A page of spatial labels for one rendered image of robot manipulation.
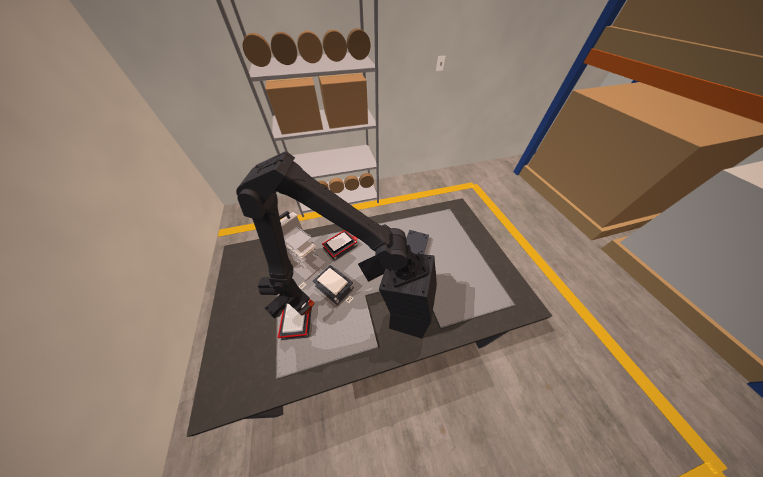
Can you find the dark grey flat nest with red border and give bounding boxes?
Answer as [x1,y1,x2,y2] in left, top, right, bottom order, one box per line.
[278,303,311,340]

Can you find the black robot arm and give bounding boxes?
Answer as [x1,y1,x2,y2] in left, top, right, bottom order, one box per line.
[236,151,428,318]

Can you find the grey shelf rack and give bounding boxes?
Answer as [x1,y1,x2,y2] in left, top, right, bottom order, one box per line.
[282,216,325,281]

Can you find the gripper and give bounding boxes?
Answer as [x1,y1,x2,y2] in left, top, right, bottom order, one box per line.
[293,288,315,316]

